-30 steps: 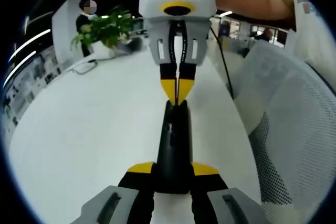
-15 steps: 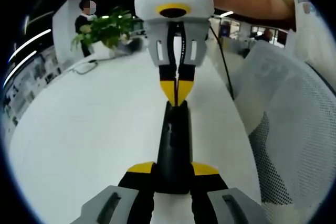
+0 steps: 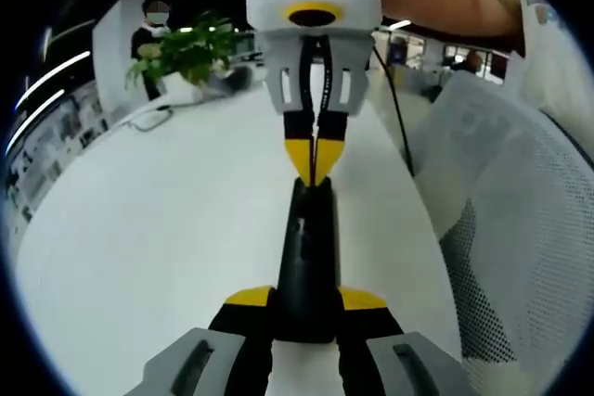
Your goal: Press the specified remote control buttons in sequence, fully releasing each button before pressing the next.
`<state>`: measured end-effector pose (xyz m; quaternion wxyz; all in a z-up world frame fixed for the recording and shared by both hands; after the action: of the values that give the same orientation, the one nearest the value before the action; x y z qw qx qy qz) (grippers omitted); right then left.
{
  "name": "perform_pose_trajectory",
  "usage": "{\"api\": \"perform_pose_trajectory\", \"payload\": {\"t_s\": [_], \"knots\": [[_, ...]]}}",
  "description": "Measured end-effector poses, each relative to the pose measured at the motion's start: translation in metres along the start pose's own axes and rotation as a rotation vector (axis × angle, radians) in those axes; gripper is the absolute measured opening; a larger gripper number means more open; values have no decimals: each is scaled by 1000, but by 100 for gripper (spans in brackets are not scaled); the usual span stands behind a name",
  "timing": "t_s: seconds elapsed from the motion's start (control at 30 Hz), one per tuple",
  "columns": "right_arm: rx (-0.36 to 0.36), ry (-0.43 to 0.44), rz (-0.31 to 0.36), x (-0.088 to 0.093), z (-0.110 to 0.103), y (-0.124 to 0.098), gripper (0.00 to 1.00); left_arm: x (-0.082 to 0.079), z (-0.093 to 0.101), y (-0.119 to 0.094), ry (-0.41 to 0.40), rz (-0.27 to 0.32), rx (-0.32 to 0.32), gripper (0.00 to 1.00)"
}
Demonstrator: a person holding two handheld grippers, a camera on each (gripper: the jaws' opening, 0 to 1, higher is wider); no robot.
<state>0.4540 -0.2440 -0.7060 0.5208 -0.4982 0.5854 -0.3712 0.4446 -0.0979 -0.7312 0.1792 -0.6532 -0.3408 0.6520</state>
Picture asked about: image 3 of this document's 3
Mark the white pillar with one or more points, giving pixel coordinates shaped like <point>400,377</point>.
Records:
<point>111,57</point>

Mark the white mesh office chair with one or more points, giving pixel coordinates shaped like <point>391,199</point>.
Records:
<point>524,229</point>

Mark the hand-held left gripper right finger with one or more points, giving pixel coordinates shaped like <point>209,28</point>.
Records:
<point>371,345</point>

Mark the white display cabinet row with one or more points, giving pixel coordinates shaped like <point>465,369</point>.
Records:
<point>51,155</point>

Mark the person's white printed shirt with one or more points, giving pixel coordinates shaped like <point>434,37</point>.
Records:
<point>557,57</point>

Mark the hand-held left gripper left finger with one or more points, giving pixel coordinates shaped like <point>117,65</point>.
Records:
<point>241,349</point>

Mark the black remote control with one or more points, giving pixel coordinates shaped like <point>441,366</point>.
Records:
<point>308,275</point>

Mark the green potted plant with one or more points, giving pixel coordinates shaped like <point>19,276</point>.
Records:
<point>190,50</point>

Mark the white ceiling light strip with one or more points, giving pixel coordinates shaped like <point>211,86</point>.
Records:
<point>55,75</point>
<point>34,121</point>

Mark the black object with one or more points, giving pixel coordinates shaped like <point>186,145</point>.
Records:
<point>236,78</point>

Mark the white plant pot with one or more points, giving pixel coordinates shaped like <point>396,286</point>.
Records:
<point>183,90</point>

